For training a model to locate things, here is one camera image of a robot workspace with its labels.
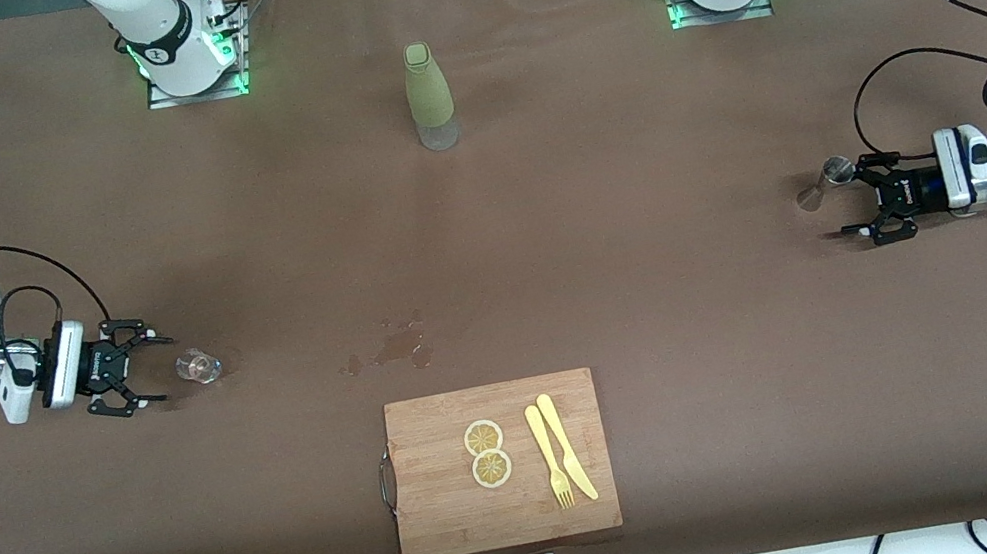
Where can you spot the yellow plastic fork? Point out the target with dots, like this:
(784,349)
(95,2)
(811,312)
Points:
(539,436)

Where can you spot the lemon slice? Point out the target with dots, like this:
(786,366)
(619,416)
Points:
(492,468)
(483,437)

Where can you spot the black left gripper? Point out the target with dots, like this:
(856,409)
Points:
(908,196)

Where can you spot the small clear glass shaker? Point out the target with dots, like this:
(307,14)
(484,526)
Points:
(203,369)

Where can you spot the green sleeved glass bottle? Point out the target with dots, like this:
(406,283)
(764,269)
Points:
(429,95)

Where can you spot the white gripper mount plate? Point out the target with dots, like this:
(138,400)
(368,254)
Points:
(62,363)
(952,171)

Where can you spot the wooden cutting board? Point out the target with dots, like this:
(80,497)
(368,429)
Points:
(443,509)

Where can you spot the metal jigger measuring cup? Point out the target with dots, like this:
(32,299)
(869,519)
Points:
(838,172)

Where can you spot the brown table mat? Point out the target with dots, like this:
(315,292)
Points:
(667,338)

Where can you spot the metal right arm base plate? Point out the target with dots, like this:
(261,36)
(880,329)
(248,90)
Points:
(203,96)

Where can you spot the yellow plastic knife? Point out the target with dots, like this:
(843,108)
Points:
(551,419)

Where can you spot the white left gripper mount plate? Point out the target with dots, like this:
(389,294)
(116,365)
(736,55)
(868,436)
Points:
(952,171)

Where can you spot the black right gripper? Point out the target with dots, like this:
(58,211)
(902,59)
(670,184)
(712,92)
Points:
(94,369)

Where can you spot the white right gripper mount plate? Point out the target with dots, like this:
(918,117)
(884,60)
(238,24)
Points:
(62,363)

